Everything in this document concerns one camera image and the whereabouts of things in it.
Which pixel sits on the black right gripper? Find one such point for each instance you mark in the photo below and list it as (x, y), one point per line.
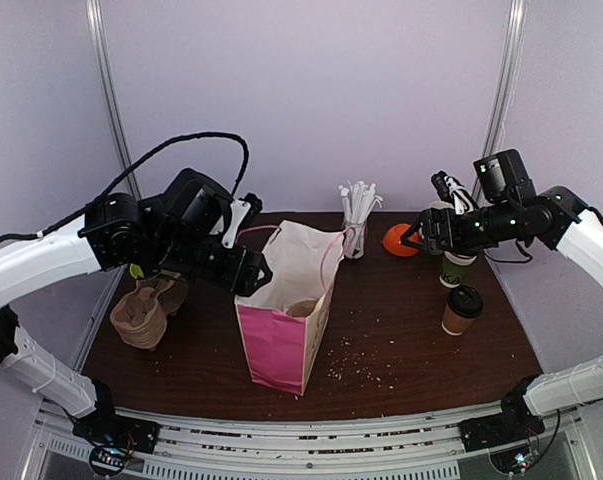
(432, 231)

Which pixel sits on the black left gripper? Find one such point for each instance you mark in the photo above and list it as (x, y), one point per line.
(240, 275)

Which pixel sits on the single cardboard cup carrier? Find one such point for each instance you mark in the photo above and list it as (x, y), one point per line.
(302, 308)

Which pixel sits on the stack of paper cups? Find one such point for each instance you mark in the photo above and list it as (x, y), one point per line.
(454, 268)

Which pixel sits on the pink and white paper bag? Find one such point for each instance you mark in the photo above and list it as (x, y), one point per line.
(283, 323)

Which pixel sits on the single brown paper cup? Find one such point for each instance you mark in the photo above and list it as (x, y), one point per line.
(457, 319)

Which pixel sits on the stack of cardboard cup carriers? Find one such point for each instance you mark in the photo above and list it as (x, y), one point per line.
(141, 316)

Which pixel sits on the single black cup lid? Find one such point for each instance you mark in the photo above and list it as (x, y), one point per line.
(465, 301)

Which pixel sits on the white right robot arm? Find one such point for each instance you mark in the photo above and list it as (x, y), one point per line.
(523, 410)

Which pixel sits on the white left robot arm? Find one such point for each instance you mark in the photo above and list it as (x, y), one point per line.
(27, 267)

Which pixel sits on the orange bowl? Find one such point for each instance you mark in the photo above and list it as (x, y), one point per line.
(392, 241)

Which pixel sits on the glass jar of straws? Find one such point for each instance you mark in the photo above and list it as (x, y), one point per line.
(358, 200)

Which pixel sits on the lime green bowl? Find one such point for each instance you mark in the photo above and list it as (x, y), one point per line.
(135, 272)

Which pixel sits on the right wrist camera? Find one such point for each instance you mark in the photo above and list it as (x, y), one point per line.
(452, 191)

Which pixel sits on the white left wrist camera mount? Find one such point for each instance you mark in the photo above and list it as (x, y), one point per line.
(238, 214)

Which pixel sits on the right aluminium frame post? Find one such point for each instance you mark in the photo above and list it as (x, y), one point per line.
(506, 83)

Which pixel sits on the aluminium frame post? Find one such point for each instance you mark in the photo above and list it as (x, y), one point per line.
(506, 83)
(99, 41)

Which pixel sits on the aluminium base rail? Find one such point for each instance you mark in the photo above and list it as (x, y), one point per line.
(418, 446)

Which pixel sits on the left aluminium frame post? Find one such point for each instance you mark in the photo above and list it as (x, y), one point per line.
(99, 41)

